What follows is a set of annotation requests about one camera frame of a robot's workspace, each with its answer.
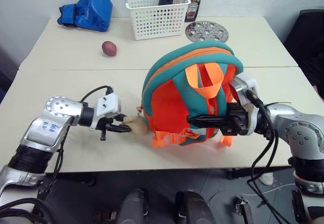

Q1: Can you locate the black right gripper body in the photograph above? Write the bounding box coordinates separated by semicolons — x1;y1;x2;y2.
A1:
219;102;251;137

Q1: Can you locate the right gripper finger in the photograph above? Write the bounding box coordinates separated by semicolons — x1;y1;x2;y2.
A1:
191;121;228;129
186;115;229;123

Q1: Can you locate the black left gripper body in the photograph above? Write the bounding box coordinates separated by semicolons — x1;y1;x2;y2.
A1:
96;112;123;142

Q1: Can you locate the orange and teal backpack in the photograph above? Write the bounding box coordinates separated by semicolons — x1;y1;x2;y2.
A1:
136;41;245;149

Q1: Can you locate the reddish potato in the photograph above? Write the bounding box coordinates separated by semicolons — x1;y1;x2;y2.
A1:
101;40;118;57

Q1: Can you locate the dark grey rounded shape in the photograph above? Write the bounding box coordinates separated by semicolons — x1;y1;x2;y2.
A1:
175;190;216;224
117;188;150;224

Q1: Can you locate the round perforated metal plate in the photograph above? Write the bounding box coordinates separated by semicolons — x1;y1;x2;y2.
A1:
185;20;230;42

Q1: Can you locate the black chair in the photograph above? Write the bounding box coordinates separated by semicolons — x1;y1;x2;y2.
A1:
282;8;324;91

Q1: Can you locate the white perforated plastic basket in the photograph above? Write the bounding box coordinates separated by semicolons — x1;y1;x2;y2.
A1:
123;0;192;41

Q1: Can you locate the dark grey chair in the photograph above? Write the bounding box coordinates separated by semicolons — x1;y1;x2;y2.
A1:
0;46;20;103

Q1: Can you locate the blue boxing glove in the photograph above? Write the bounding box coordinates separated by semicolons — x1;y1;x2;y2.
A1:
57;0;114;32

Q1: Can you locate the ketchup bottle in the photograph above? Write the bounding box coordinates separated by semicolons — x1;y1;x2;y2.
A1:
184;0;203;23

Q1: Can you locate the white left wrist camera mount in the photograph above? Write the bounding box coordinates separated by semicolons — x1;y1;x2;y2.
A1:
90;94;123;130

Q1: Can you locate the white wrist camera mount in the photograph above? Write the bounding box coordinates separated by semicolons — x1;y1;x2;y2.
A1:
229;74;259;135
90;94;123;130

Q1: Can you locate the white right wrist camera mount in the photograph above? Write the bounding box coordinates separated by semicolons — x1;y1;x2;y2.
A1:
229;74;259;135

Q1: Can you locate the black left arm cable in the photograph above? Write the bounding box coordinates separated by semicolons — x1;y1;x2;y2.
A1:
36;85;114;202

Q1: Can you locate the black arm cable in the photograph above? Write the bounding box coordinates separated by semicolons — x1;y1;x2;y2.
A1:
36;85;114;202
246;89;292;224

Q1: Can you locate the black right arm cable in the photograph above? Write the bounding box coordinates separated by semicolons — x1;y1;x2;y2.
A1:
246;89;292;224

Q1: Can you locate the black table frame bar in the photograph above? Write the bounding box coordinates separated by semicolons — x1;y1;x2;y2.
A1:
226;166;295;181

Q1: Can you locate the small metal bracket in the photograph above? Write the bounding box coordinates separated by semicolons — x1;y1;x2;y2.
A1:
234;195;254;224

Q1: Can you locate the black cable bundle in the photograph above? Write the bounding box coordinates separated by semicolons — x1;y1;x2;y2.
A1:
0;198;60;224

